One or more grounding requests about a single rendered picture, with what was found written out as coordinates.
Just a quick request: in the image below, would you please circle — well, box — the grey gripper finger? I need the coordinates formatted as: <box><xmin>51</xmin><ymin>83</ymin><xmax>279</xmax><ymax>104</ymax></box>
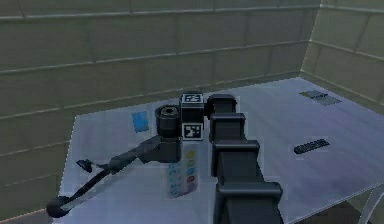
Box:
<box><xmin>75</xmin><ymin>158</ymin><xmax>110</xmax><ymax>174</ymax></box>
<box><xmin>45</xmin><ymin>147</ymin><xmax>145</xmax><ymax>219</ymax></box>

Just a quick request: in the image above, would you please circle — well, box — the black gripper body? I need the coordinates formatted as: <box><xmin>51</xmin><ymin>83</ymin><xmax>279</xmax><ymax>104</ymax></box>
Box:
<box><xmin>136</xmin><ymin>104</ymin><xmax>183</xmax><ymax>165</ymax></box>

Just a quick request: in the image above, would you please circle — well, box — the white package with coloured dots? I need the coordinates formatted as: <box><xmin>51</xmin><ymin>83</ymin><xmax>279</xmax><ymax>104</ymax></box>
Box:
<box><xmin>167</xmin><ymin>144</ymin><xmax>200</xmax><ymax>200</ymax></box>

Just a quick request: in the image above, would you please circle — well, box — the small blue flat packet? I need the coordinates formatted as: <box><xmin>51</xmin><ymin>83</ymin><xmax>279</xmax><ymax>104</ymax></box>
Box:
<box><xmin>131</xmin><ymin>110</ymin><xmax>150</xmax><ymax>134</ymax></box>

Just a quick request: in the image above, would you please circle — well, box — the black remote control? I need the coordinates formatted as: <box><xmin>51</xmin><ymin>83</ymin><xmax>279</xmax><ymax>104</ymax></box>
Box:
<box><xmin>293</xmin><ymin>138</ymin><xmax>331</xmax><ymax>155</ymax></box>

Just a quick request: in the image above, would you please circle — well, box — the grey flat rectangular pad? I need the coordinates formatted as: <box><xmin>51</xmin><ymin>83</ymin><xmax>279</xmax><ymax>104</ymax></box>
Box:
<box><xmin>298</xmin><ymin>89</ymin><xmax>343</xmax><ymax>107</ymax></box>

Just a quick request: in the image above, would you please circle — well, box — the pale grey table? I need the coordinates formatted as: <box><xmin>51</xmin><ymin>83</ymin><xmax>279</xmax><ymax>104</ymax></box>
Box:
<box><xmin>57</xmin><ymin>76</ymin><xmax>384</xmax><ymax>224</ymax></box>

